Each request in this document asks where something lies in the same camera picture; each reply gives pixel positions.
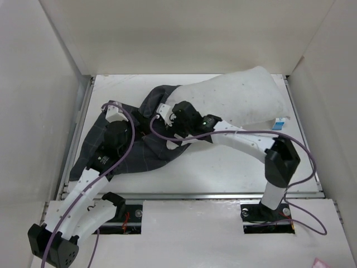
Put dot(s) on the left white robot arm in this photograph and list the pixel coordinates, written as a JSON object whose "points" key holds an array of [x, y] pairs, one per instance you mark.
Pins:
{"points": [[56, 242]]}

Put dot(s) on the white pillow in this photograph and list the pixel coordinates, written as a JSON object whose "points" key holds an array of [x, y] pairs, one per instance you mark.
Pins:
{"points": [[241, 98]]}

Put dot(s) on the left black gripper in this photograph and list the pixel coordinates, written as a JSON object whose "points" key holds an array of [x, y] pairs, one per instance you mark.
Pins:
{"points": [[129, 125]]}

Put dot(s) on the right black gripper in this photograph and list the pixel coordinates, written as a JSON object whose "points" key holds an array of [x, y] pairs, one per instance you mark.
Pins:
{"points": [[174, 119]]}

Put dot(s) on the dark grey checked pillowcase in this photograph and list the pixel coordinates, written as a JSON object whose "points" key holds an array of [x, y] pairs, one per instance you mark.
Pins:
{"points": [[149, 152]]}

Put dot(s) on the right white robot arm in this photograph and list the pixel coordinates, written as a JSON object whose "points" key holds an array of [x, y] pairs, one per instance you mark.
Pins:
{"points": [[278, 154]]}

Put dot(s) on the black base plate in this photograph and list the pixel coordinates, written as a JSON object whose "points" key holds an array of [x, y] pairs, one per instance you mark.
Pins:
{"points": [[257, 219], [128, 222]]}

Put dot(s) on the pink object in corner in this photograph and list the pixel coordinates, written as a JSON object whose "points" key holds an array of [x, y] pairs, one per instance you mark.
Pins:
{"points": [[319, 264]]}

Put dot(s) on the blue white pillow label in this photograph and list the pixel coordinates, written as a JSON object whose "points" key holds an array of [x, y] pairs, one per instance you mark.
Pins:
{"points": [[279, 124]]}

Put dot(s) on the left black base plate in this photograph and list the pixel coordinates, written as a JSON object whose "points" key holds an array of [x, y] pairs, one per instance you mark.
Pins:
{"points": [[128, 222]]}

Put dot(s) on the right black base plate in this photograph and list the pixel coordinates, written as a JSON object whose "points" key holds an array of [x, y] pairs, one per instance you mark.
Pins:
{"points": [[257, 219]]}

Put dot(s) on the aluminium rail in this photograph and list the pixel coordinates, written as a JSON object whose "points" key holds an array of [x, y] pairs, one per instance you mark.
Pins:
{"points": [[179, 196]]}

